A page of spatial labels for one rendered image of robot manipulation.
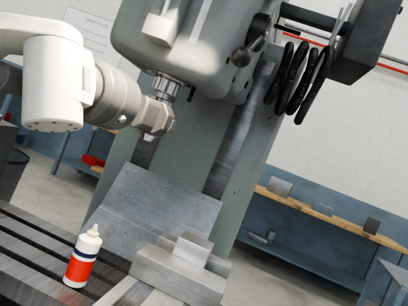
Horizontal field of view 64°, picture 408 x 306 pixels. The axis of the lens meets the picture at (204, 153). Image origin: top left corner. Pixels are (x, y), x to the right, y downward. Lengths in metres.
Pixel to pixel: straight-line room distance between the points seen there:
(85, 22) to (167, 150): 5.00
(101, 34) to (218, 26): 5.19
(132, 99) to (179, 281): 0.28
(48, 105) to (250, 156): 0.66
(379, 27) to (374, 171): 4.24
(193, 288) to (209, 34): 0.39
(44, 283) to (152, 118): 0.32
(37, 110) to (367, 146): 4.79
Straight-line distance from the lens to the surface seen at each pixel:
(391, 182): 5.12
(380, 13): 0.88
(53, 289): 0.62
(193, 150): 0.96
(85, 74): 0.43
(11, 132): 0.82
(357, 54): 0.84
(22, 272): 0.64
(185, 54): 0.52
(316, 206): 4.24
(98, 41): 5.68
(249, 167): 0.95
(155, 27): 0.50
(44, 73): 0.40
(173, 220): 0.94
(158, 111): 0.54
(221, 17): 0.53
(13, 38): 0.44
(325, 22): 0.94
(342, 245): 5.05
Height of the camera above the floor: 1.23
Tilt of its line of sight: 3 degrees down
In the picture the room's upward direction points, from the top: 22 degrees clockwise
